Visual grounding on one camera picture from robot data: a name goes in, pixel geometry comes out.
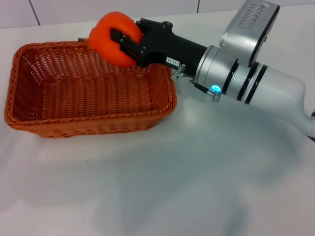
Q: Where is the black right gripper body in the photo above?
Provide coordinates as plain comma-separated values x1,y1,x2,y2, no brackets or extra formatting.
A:
136,18,209,75

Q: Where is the orange toy pear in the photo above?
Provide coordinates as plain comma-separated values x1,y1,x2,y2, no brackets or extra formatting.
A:
78,11,144,67

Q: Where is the orange woven plastic basket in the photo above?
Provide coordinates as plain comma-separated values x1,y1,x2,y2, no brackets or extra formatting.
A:
3,41,178,139

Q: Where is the silver cable plug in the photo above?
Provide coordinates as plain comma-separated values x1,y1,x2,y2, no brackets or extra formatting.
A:
172,63,187,80

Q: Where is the black cable with silver plug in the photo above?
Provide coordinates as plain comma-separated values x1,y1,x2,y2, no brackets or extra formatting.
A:
189,78,222,103

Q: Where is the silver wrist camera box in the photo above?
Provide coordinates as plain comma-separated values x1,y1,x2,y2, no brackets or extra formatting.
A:
219,0,281,67

